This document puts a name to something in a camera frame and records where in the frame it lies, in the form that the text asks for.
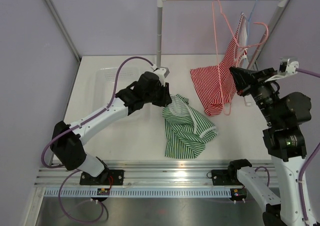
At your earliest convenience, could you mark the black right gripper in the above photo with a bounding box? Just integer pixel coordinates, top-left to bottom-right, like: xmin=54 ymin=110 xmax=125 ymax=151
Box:
xmin=230 ymin=66 xmax=281 ymax=125

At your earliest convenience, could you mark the green striped tank top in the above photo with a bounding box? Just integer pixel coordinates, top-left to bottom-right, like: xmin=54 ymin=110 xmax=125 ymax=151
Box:
xmin=162 ymin=94 xmax=218 ymax=160

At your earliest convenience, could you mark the pink wire hanger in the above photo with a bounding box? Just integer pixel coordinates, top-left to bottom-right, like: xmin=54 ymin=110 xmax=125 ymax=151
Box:
xmin=211 ymin=0 xmax=269 ymax=100

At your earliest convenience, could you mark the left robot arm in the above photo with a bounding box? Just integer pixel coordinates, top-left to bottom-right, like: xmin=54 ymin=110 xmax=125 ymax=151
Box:
xmin=49 ymin=71 xmax=172 ymax=185

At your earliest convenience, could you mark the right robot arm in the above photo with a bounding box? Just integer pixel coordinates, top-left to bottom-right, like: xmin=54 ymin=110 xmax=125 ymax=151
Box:
xmin=226 ymin=65 xmax=318 ymax=226

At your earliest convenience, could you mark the red striped tank top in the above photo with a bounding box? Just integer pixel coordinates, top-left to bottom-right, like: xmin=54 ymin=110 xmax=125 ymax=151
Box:
xmin=190 ymin=13 xmax=248 ymax=116

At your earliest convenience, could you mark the clear plastic basket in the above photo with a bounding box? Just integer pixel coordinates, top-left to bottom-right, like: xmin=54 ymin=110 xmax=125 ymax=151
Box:
xmin=93 ymin=64 xmax=148 ymax=104

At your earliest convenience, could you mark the grey clothes rack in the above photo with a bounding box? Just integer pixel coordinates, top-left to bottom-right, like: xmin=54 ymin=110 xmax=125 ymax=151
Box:
xmin=155 ymin=0 xmax=290 ymax=69

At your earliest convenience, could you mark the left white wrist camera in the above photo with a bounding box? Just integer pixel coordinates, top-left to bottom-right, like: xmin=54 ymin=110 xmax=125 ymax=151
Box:
xmin=151 ymin=64 xmax=170 ymax=86

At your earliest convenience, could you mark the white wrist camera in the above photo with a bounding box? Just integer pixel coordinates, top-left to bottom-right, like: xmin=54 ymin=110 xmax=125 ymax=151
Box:
xmin=151 ymin=64 xmax=170 ymax=86
xmin=264 ymin=56 xmax=299 ymax=83

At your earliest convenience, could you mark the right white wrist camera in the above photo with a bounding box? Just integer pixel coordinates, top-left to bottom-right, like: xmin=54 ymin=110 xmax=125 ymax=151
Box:
xmin=264 ymin=56 xmax=299 ymax=83

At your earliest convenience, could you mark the blue wire hanger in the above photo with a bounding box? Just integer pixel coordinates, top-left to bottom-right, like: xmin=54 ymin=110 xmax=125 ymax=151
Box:
xmin=244 ymin=0 xmax=258 ymax=49

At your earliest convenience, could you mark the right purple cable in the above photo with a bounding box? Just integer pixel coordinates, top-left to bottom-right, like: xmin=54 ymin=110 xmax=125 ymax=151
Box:
xmin=254 ymin=67 xmax=320 ymax=224

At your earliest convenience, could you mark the purple cable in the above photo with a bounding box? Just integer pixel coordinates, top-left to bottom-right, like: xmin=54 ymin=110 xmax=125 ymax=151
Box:
xmin=40 ymin=56 xmax=157 ymax=223
xmin=254 ymin=67 xmax=320 ymax=224

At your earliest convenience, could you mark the aluminium mounting rail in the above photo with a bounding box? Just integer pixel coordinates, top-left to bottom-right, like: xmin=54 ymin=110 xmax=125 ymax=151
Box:
xmin=32 ymin=159 xmax=286 ymax=188

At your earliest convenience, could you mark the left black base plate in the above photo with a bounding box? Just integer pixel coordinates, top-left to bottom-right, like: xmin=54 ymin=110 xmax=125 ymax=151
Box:
xmin=79 ymin=169 xmax=125 ymax=186

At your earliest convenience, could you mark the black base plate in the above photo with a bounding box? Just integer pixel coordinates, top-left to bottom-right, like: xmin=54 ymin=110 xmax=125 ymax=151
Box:
xmin=79 ymin=169 xmax=125 ymax=186
xmin=206 ymin=169 xmax=242 ymax=186

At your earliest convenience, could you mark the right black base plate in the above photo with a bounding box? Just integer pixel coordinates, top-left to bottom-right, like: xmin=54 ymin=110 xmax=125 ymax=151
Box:
xmin=206 ymin=169 xmax=242 ymax=186

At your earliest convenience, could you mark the white slotted cable duct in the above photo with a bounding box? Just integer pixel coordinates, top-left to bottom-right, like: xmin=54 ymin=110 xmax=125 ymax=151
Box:
xmin=44 ymin=187 xmax=231 ymax=198

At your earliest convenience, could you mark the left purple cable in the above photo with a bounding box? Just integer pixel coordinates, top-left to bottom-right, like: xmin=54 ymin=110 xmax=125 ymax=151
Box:
xmin=40 ymin=56 xmax=157 ymax=223

